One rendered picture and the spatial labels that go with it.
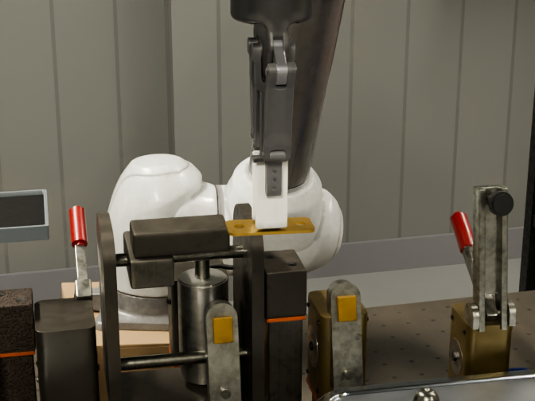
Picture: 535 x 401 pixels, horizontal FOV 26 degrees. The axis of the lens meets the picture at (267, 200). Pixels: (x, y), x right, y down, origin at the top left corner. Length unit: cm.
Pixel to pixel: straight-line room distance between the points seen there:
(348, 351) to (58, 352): 34
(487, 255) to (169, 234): 38
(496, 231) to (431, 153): 281
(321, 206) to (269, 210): 82
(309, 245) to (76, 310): 65
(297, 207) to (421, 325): 46
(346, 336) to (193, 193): 61
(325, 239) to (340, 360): 58
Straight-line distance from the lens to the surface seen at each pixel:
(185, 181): 190
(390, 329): 220
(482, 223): 138
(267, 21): 104
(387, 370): 206
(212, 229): 131
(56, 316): 137
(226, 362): 134
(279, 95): 103
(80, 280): 142
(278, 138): 105
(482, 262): 139
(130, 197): 190
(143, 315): 195
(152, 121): 389
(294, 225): 113
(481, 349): 143
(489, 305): 142
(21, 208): 148
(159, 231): 130
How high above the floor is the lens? 165
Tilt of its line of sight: 19 degrees down
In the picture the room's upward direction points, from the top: straight up
